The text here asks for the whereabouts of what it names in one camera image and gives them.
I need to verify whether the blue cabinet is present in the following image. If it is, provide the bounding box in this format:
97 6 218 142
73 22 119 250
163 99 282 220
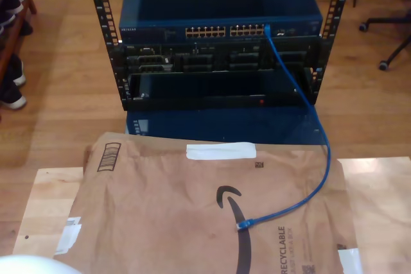
125 107 327 146

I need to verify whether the white shipping label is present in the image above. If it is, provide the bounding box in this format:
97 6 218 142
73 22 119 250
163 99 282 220
54 216 83 255

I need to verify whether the black office chair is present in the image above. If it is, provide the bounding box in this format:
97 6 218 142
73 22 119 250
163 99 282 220
358 0 411 70

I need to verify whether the blue network cable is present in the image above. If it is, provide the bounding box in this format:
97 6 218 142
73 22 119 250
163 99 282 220
236 24 332 232

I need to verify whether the brown packing paper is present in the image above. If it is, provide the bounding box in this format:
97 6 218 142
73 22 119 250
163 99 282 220
48 131 365 274

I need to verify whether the long white tape strip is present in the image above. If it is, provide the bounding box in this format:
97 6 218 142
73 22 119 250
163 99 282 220
186 141 258 160

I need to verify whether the blue network switch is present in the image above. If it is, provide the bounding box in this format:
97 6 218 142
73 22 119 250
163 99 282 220
118 0 324 44

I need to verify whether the plain black shoe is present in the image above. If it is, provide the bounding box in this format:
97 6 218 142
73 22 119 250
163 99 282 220
18 19 35 36

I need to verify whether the black rack server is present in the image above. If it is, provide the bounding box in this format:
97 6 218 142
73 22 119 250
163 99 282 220
120 41 322 73

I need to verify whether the black rack shelf tray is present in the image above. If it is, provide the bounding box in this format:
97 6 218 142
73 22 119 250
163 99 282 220
121 67 317 110

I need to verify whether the black rack frame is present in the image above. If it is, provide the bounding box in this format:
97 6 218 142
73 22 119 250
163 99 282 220
84 0 354 111

